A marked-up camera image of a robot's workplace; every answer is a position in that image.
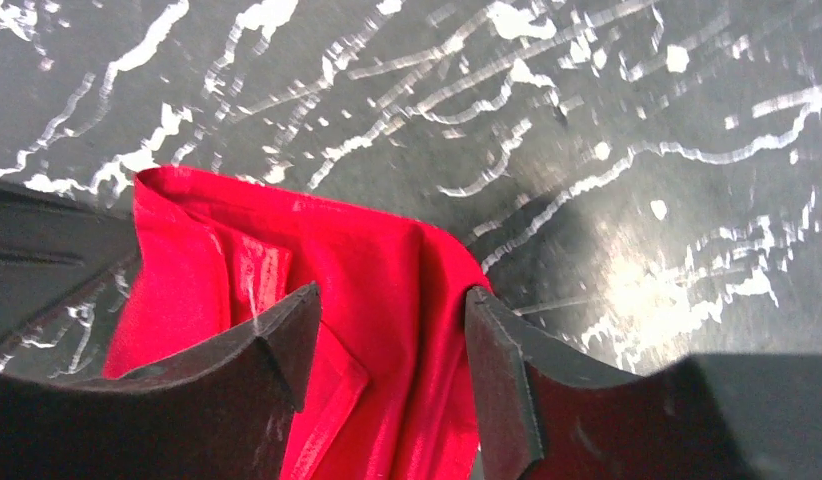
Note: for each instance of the red cloth napkin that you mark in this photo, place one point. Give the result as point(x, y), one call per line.
point(389, 394)

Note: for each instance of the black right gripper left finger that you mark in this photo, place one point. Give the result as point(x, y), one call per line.
point(221, 409)

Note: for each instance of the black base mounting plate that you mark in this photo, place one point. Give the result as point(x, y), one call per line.
point(50, 248)

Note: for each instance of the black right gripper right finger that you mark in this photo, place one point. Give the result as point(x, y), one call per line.
point(547, 411)

